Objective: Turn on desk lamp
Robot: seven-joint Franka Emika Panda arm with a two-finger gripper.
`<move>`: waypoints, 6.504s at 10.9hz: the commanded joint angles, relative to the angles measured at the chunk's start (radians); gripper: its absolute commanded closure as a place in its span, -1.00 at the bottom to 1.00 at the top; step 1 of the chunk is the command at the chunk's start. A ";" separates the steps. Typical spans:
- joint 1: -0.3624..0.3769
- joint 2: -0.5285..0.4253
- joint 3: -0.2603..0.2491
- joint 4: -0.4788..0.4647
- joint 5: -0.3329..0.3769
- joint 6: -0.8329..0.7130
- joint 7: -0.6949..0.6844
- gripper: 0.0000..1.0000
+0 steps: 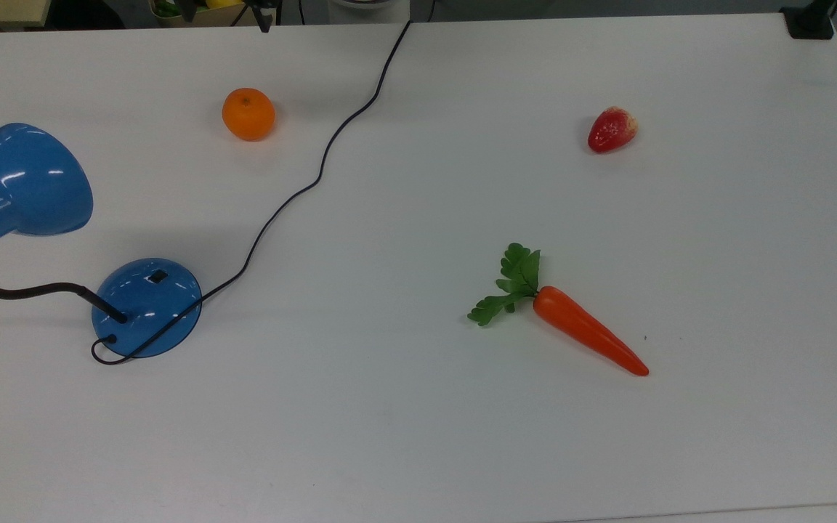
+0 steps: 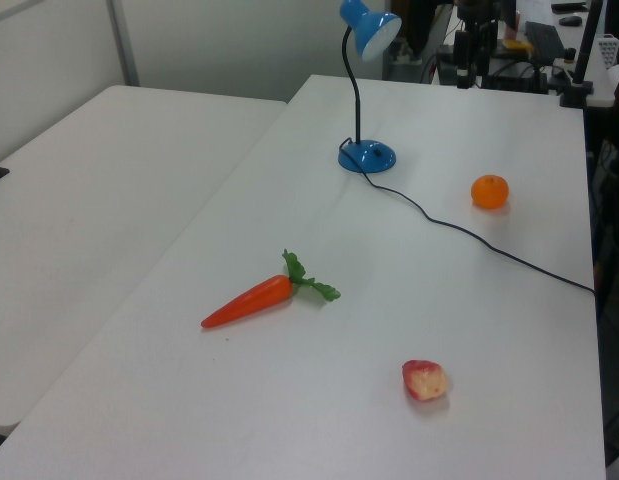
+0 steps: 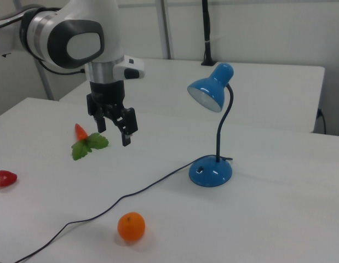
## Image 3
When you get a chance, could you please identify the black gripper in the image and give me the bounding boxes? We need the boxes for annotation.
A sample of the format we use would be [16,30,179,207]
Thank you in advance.
[86,79,139,148]

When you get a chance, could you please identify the blue gooseneck desk lamp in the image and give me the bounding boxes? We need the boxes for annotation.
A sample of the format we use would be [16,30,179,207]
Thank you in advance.
[187,62,235,188]

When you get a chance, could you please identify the orange toy carrot green leaves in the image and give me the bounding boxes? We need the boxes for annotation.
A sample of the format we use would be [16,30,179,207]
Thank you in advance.
[71,123,110,162]

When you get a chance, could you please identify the orange fruit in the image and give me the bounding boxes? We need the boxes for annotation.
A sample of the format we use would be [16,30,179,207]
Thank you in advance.
[117,211,146,242]

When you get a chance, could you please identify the red toy strawberry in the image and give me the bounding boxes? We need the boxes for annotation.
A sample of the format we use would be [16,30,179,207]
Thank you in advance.
[0,170,18,188]

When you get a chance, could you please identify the white side table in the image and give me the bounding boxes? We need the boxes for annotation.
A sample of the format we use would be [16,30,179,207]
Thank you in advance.
[59,57,326,134]

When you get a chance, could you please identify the black lamp power cable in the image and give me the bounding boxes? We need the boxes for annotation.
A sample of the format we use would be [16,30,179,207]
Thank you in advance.
[14,156,233,263]

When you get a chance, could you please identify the grey metal frame post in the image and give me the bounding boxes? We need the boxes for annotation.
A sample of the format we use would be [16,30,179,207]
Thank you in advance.
[36,59,55,101]

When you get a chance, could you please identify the black camera stand pole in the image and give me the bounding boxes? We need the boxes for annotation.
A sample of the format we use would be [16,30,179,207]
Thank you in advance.
[200,0,217,66]

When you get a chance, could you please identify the black wall cable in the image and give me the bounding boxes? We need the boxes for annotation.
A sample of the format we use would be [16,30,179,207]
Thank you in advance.
[317,108,327,135]

